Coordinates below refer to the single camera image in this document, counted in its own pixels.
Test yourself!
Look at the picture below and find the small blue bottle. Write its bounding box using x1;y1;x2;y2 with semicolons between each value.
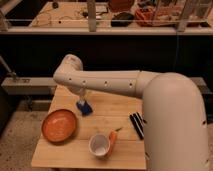
76;101;93;116

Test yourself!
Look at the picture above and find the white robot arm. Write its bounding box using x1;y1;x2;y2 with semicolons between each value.
53;54;210;171

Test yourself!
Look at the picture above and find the orange ceramic bowl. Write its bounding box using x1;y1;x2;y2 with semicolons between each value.
41;109;78;143

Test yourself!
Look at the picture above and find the orange toy carrot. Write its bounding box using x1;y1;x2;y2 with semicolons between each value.
107;127;122;157

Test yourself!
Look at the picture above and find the wooden table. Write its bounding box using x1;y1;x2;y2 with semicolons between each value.
31;91;146;171

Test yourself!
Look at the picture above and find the white mug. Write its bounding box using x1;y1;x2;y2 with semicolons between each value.
88;134;110;158

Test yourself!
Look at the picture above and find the black object on bench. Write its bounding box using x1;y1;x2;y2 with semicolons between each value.
111;12;134;27

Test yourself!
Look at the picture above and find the orange box on bench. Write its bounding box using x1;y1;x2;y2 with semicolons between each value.
135;8;172;27

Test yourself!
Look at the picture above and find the background workbench with clutter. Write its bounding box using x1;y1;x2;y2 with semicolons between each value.
0;0;213;35

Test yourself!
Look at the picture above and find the grey metal rail beam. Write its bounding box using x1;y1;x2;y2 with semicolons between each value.
1;76;213;96

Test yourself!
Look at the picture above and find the blue cable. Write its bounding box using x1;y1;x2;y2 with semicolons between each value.
173;33;180;74

